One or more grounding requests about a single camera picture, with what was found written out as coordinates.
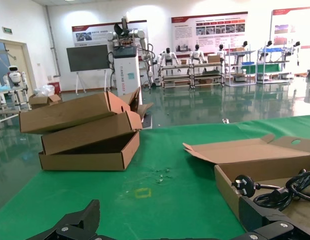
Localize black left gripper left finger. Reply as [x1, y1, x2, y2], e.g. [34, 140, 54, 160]
[27, 199, 106, 240]

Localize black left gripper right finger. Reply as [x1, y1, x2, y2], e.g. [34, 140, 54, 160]
[231, 196, 310, 240]

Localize black power cable with plug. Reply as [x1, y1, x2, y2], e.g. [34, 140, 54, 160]
[231, 169, 310, 213]

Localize open stacked cardboard box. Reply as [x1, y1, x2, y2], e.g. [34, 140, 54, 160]
[38, 129, 141, 172]

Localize open brown cardboard box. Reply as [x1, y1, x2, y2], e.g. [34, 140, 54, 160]
[182, 133, 310, 235]

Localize closed stacked cardboard box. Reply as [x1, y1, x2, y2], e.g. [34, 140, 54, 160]
[41, 102, 155, 156]

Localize tilted stacked cardboard box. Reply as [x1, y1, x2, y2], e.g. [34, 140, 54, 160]
[19, 86, 142, 135]

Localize open cardboard floor box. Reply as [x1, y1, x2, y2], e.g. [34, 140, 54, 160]
[28, 93, 62, 110]

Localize green table cloth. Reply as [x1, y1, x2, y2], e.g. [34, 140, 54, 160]
[0, 114, 310, 240]

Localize small clear plastic scraps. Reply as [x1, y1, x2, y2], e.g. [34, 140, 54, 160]
[148, 167, 174, 184]

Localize white shelf rack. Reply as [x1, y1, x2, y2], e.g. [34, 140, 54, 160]
[256, 41, 295, 85]
[224, 49, 257, 87]

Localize red bin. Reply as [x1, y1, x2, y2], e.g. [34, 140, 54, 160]
[47, 81, 62, 95]

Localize clear plastic bags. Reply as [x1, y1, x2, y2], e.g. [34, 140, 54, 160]
[33, 84, 56, 98]

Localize dark screen on white stand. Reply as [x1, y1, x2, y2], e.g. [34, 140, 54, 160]
[66, 44, 113, 95]

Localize small white round-head robot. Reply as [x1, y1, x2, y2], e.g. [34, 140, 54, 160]
[3, 65, 28, 88]

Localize white black humanoid robot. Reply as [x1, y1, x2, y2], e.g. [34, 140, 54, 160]
[291, 41, 302, 67]
[234, 40, 249, 63]
[189, 44, 207, 65]
[216, 44, 229, 62]
[259, 39, 274, 61]
[156, 47, 180, 66]

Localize wide red framed display board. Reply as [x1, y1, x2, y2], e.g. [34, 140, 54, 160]
[171, 11, 249, 55]

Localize display board with red photos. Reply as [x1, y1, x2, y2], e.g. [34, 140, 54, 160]
[269, 6, 310, 50]

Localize pipe frame rack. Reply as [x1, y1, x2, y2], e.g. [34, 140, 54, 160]
[191, 61, 225, 88]
[159, 63, 193, 89]

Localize metal pipe frame workbench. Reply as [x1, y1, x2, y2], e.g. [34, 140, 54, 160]
[0, 84, 31, 131]

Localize grey wall pipe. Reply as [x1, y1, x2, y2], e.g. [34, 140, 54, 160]
[44, 4, 62, 78]

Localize beige door with frame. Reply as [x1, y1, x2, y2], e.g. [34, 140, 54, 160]
[0, 38, 33, 97]

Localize red framed wall display board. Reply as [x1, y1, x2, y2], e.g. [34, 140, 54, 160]
[71, 19, 148, 48]

